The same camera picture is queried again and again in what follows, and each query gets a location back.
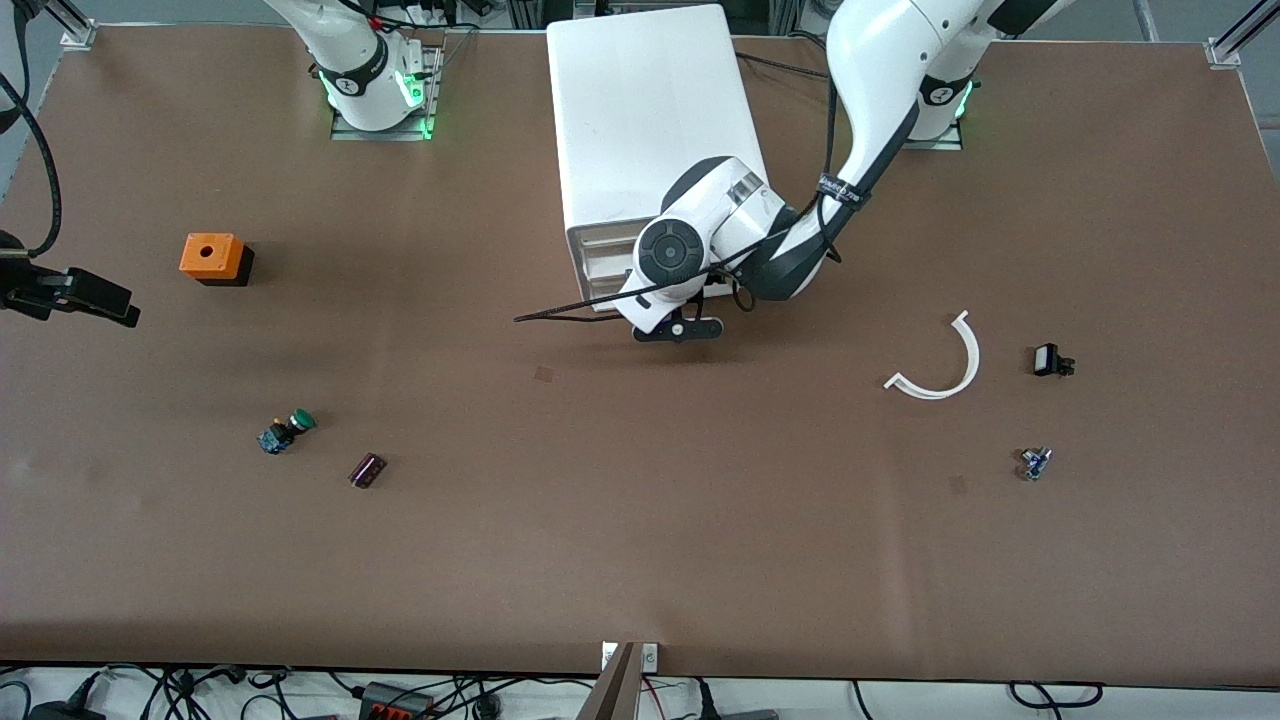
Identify green push button switch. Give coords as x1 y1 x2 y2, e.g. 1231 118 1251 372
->
257 408 318 456

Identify white curved plastic strip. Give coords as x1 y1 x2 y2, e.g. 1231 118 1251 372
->
884 309 982 401

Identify black power strip orange switches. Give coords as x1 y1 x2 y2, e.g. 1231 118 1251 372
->
358 682 433 720

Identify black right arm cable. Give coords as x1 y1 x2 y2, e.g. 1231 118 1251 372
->
0 72 63 259

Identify orange box with black base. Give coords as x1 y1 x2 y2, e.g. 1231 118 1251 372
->
179 232 255 288

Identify black cable on table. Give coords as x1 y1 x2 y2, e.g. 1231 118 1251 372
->
735 50 833 83

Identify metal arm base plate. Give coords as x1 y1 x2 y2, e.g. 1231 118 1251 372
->
900 80 969 152
330 45 441 142

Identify grey brown slanted bar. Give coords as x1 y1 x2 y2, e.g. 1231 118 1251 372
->
577 641 643 720

